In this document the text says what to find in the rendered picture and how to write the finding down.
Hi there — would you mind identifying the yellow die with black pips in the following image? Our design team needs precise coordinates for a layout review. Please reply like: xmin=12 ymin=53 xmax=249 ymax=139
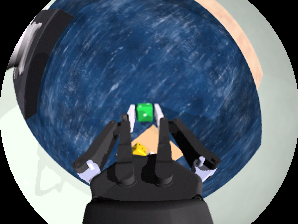
xmin=133 ymin=142 xmax=146 ymax=155

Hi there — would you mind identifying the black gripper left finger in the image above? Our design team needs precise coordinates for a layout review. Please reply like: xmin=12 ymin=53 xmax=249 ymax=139
xmin=72 ymin=105 xmax=135 ymax=185

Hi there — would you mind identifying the green die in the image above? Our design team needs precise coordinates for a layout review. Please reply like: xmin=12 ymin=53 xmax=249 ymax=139
xmin=137 ymin=103 xmax=153 ymax=122

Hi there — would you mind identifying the peach square mat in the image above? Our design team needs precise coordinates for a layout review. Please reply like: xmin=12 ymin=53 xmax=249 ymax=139
xmin=132 ymin=125 xmax=183 ymax=160

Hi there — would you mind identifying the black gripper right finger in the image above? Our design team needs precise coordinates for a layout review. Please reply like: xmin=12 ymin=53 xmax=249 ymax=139
xmin=154 ymin=104 xmax=221 ymax=184

